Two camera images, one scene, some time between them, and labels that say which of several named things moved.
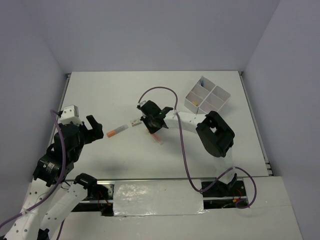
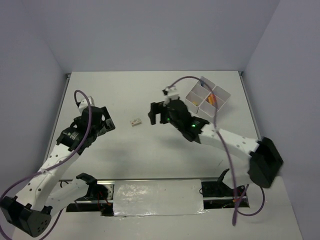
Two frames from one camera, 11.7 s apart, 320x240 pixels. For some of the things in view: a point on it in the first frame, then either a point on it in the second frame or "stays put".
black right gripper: [144, 118] → [155, 108]
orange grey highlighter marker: [112, 132] → [212, 99]
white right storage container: [214, 101] stays put
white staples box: [136, 123] stays put
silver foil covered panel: [156, 197] stays put
